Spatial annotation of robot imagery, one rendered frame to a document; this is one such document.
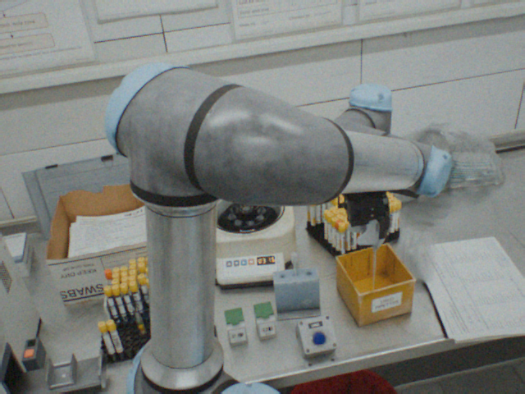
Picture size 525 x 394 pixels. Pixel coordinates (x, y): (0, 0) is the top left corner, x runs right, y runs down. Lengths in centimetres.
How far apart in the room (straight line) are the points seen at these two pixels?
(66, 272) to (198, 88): 88
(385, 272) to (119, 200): 75
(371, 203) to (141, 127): 60
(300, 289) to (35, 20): 87
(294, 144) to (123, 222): 106
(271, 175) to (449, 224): 107
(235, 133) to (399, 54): 114
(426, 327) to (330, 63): 74
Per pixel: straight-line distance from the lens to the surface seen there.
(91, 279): 136
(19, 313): 130
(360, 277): 132
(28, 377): 125
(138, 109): 56
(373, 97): 95
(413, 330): 124
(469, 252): 143
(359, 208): 105
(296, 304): 124
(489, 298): 132
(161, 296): 68
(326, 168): 52
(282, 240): 131
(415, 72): 164
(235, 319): 117
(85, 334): 134
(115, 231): 150
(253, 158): 49
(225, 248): 131
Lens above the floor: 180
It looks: 35 degrees down
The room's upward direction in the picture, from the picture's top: 6 degrees counter-clockwise
